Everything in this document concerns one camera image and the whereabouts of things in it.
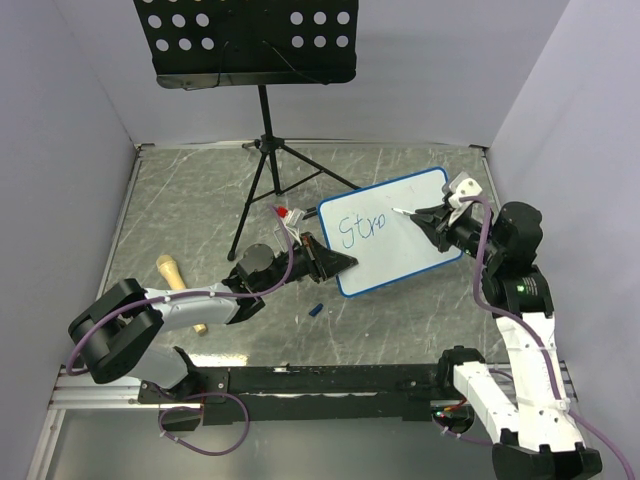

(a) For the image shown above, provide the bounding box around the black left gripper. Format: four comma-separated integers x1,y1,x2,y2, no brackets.
257,231,358,294

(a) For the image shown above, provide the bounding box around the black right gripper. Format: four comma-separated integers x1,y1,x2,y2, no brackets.
410,202,503,266

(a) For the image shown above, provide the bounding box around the white blue whiteboard marker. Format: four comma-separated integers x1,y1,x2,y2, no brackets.
392,207,415,216

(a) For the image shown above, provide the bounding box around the blue marker cap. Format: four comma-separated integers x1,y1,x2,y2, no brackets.
309,303,324,317

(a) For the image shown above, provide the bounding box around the blue framed whiteboard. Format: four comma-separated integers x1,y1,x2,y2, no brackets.
317,167,463,298

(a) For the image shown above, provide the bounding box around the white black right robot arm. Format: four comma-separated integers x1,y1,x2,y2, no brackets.
409,202,603,479

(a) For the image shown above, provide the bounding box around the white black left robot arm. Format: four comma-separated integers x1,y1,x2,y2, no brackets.
66,232,358,402

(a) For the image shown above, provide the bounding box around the wooden mallet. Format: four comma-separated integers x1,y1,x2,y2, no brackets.
155,255,209,337

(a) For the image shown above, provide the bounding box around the black music stand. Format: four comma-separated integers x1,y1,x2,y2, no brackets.
134,1,359,260

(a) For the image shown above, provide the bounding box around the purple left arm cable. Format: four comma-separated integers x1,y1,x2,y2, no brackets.
64,203,296,376

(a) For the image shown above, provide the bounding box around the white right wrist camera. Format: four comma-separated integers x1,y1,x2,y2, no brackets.
442,172,483,209

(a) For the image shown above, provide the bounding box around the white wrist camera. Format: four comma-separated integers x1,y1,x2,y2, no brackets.
442,172,483,209
275,206,316,243

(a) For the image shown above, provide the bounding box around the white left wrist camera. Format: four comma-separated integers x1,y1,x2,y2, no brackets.
275,206,316,243

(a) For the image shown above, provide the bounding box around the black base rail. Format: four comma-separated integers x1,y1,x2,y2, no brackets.
138,364,463,426

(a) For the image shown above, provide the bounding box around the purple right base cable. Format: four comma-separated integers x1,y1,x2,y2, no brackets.
434,394,496,447

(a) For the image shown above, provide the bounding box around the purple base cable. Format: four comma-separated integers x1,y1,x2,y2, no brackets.
434,394,496,447
158,392,250,456

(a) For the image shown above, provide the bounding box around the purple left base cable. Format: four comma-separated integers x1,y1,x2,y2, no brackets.
158,392,250,456

